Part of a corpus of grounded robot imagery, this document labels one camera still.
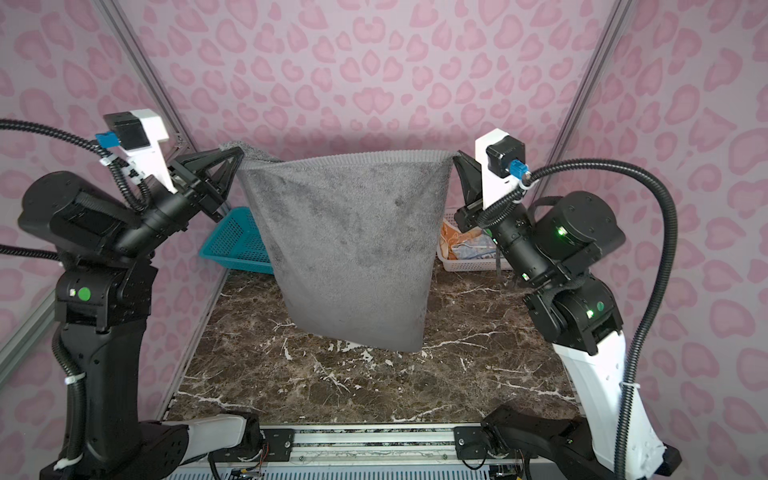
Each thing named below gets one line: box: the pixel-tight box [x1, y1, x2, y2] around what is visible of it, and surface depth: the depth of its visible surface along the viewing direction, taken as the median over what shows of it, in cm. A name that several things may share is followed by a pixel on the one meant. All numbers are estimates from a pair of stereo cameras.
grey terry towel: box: [220, 142, 455, 352], surface depth 50 cm
